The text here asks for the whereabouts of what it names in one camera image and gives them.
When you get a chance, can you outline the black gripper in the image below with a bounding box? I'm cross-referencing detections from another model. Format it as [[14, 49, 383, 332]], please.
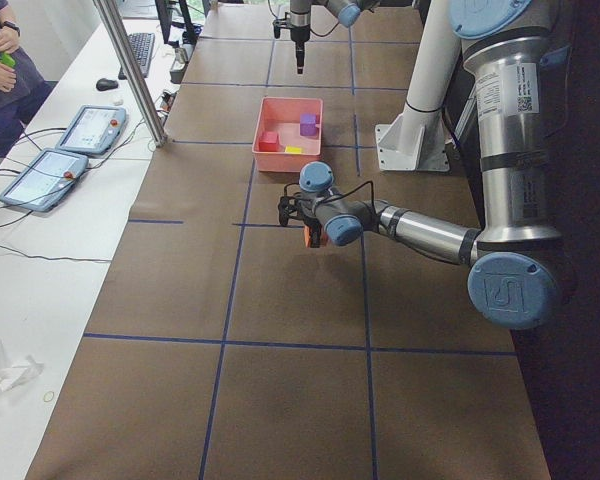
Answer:
[[303, 214, 323, 248], [290, 25, 309, 75]]

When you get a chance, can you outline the orange foam block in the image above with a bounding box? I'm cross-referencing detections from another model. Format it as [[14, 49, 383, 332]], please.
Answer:
[[303, 225, 329, 248]]

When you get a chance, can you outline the purple foam block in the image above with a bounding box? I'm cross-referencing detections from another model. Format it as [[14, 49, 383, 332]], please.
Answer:
[[299, 113, 319, 137]]

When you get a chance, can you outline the yellow foam block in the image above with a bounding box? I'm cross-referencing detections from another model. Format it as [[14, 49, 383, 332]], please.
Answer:
[[285, 145, 303, 154]]

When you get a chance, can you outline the red foam block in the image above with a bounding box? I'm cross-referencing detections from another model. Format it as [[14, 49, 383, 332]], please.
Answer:
[[258, 130, 280, 152]]

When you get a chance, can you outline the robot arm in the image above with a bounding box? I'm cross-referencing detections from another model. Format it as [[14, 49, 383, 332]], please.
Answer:
[[278, 1, 575, 330], [278, 0, 380, 74]]

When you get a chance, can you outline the pink plastic bin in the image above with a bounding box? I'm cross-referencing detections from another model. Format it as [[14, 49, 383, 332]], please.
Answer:
[[252, 97, 323, 173]]

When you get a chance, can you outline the white mounting pillar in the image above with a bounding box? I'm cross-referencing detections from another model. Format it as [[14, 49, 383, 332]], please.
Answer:
[[375, 0, 461, 172]]

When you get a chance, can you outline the black keyboard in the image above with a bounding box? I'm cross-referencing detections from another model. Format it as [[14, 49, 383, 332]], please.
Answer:
[[128, 32, 155, 78]]

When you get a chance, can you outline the black computer mouse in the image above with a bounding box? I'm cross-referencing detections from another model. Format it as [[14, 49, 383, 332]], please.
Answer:
[[96, 78, 119, 92]]

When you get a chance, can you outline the far teach pendant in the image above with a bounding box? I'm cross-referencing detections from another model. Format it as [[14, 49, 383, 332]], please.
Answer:
[[56, 105, 127, 156]]

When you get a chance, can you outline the teach pendant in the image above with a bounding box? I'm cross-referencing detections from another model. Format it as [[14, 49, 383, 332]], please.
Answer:
[[56, 105, 127, 156], [0, 148, 89, 212]]

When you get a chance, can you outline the near teach pendant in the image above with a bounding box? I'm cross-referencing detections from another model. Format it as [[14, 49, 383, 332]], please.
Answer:
[[0, 148, 89, 212]]

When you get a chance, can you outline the seated person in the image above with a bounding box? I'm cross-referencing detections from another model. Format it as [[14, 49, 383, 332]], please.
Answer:
[[0, 1, 52, 158]]

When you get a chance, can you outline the crumpled white paper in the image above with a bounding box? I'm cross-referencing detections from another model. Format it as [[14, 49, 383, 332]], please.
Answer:
[[0, 337, 45, 398]]

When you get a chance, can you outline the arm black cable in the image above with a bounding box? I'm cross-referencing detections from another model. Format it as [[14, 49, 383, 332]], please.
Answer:
[[277, 180, 396, 229], [267, 0, 354, 39]]

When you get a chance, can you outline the aluminium frame post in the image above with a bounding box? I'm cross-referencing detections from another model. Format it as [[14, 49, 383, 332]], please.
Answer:
[[93, 0, 167, 148]]

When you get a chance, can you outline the pendant black cable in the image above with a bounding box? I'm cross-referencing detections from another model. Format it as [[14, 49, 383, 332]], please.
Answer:
[[0, 204, 112, 264]]

